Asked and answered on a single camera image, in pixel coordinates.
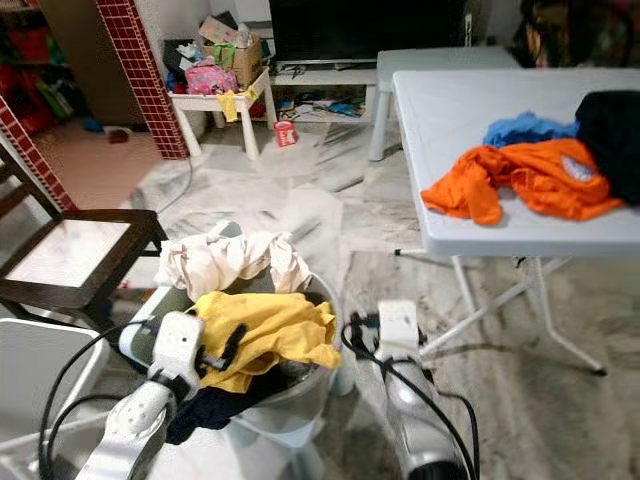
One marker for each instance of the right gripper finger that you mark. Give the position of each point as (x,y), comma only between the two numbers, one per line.
(352,330)

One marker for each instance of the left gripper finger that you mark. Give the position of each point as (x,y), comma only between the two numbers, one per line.
(237,345)

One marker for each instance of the yellow garment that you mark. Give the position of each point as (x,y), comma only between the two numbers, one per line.
(280,330)

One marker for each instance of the dark navy trousers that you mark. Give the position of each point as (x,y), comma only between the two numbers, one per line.
(610,140)

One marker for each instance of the dark blue cloth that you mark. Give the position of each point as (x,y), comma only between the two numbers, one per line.
(220,415)

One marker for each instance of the beige crumpled cloth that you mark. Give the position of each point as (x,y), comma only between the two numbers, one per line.
(230,262)

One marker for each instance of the grey green laundry basket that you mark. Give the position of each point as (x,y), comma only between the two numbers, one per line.
(132,340)

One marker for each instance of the pale blue plastic stool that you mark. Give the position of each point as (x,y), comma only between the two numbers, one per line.
(290,435)

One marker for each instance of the dark wooden chair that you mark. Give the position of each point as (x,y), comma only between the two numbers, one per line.
(145,225)

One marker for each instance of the orange garment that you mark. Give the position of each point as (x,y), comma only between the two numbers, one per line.
(530,185)

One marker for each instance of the colourful toy pile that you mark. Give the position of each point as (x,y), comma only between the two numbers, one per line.
(320,107)

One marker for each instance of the dark red slipper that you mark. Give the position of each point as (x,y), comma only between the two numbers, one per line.
(120,136)

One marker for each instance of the small yellow cloth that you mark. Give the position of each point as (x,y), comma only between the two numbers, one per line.
(230,105)

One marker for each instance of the white folding table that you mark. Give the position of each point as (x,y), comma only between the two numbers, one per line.
(460,110)

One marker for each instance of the small white side table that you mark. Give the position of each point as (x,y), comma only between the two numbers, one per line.
(205,103)

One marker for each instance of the bright blue garment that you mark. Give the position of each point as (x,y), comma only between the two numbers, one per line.
(525,130)

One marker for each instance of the white television stand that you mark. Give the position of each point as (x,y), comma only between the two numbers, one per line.
(320,75)

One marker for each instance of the small blue item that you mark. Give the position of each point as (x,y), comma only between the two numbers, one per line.
(93,125)

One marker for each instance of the pink patterned bag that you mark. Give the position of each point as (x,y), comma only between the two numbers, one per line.
(210,78)

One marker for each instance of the red tiled pillar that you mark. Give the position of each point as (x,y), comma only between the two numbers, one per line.
(145,80)

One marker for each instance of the brown cardboard box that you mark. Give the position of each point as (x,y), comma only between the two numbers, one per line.
(247,62)

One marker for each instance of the black television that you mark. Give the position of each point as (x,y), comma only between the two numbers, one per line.
(365,30)

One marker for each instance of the brown wooden door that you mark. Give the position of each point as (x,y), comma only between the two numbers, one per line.
(85,60)

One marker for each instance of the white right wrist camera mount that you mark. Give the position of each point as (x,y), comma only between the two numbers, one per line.
(398,325)

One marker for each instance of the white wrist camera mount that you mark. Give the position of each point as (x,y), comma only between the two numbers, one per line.
(178,345)
(398,325)

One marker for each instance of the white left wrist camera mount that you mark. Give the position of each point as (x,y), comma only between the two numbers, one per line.
(178,345)

